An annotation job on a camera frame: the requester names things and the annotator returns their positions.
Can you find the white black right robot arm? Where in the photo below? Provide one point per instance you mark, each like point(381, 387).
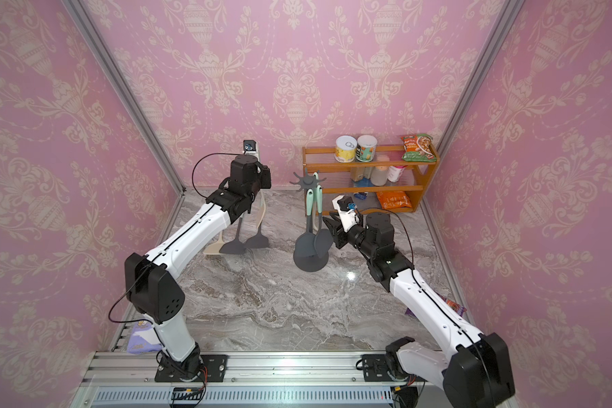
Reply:
point(428, 306)

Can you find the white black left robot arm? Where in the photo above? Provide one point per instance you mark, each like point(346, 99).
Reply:
point(152, 278)

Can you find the red green snack bag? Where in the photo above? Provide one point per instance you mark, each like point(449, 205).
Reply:
point(418, 148)

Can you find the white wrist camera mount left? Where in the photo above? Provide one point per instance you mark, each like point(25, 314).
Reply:
point(250, 148)

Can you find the brown spice jar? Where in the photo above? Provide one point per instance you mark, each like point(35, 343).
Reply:
point(357, 174)

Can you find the green label can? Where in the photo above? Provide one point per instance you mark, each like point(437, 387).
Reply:
point(366, 148)

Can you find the orange snack bag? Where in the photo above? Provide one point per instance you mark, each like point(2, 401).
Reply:
point(390, 200)

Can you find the mint grey solid spatula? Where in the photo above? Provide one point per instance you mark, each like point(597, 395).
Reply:
point(304, 246)

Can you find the pink lid white jar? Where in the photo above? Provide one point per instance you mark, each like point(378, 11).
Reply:
point(380, 172)

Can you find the purple Foxs candy bag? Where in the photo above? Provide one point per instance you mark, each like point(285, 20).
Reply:
point(456, 307)

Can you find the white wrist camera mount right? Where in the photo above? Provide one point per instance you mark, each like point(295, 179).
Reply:
point(347, 212)

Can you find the yellow pineapple can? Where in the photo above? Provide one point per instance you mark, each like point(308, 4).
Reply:
point(345, 149)

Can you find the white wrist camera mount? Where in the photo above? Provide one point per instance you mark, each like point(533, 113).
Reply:
point(347, 212)
point(250, 148)

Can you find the mint grey slotted turner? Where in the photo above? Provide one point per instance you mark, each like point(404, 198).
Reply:
point(236, 246)

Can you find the grey utensil rack stand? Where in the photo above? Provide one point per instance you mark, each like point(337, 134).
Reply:
point(306, 182)

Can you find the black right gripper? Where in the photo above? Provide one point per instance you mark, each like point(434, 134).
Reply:
point(338, 232)

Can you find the mint grey ladle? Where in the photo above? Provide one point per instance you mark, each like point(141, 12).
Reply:
point(324, 239)

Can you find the wooden three-tier shelf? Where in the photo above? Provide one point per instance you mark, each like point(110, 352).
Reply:
point(415, 179)

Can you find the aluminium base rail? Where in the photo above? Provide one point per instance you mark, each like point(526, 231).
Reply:
point(329, 377)

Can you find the purple tissue box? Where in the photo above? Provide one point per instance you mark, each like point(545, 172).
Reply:
point(143, 339)

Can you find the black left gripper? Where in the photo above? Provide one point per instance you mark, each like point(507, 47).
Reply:
point(265, 172)

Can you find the white pink bottle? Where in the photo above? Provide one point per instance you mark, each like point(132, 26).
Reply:
point(394, 173)

